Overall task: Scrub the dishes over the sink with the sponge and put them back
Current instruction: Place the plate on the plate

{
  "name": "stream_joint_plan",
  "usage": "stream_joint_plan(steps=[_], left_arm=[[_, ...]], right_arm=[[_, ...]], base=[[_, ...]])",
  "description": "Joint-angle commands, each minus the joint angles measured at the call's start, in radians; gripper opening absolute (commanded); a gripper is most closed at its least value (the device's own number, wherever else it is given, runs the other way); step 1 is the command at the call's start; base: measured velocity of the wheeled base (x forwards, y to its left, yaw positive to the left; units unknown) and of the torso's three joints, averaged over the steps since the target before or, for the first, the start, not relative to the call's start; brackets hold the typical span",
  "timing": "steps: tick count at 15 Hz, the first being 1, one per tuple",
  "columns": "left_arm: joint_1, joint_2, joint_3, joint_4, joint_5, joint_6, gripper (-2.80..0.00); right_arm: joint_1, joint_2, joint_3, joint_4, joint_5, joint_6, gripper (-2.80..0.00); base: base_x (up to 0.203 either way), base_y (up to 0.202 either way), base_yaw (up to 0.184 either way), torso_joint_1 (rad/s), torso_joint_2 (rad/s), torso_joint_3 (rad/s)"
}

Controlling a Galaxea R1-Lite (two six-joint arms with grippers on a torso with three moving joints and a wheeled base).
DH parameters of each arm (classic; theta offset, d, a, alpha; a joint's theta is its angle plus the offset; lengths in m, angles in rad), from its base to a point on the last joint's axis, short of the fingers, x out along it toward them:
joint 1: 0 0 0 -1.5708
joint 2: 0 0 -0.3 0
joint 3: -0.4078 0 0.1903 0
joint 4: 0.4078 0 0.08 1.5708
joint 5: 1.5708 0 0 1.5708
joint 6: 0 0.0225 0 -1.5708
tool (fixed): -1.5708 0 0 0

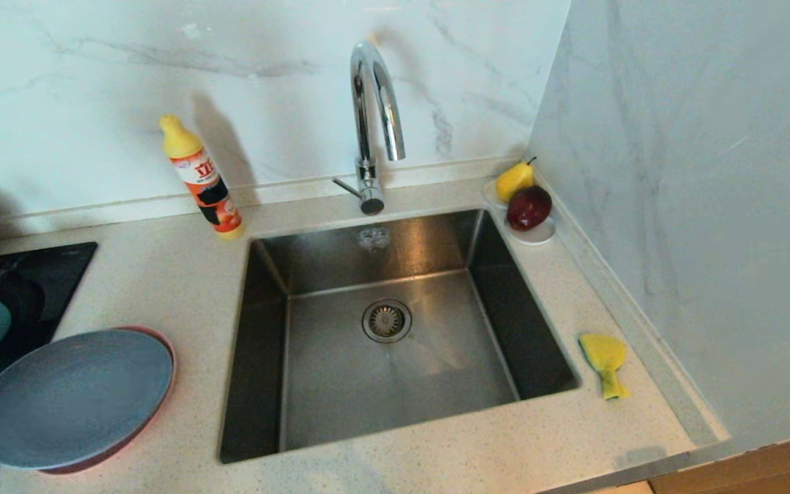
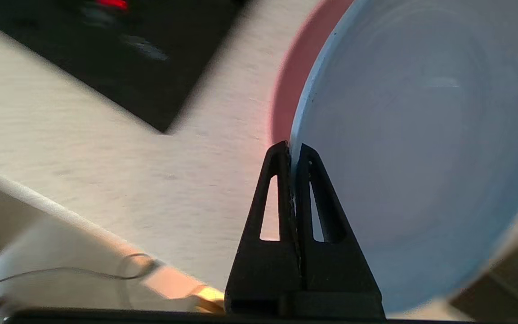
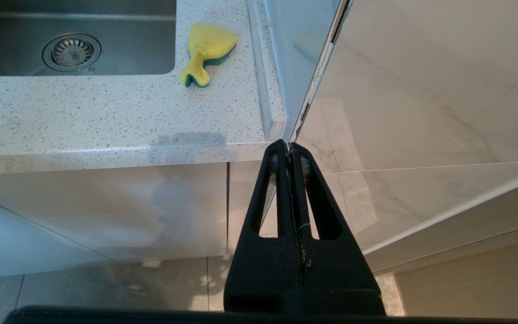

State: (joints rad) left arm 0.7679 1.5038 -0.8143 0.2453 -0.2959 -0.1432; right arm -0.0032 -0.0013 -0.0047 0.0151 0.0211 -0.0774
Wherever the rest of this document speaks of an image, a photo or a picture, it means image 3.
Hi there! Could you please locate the white glossy cabinet front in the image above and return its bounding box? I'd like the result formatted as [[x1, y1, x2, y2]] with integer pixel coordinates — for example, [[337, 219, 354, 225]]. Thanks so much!
[[0, 161, 286, 276]]

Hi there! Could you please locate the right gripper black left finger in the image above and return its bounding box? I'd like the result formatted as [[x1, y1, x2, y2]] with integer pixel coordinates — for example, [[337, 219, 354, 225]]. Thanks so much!
[[224, 139, 304, 313]]

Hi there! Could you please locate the stainless steel sink basin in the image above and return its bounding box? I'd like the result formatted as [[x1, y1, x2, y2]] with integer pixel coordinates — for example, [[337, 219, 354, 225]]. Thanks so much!
[[0, 0, 176, 76]]

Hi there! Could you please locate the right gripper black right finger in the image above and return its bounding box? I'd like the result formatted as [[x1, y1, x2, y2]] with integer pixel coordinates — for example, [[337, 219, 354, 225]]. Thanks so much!
[[286, 143, 385, 315]]

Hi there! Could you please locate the yellow green sponge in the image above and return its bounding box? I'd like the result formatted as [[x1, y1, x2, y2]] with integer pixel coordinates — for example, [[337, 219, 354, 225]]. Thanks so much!
[[179, 23, 239, 87]]

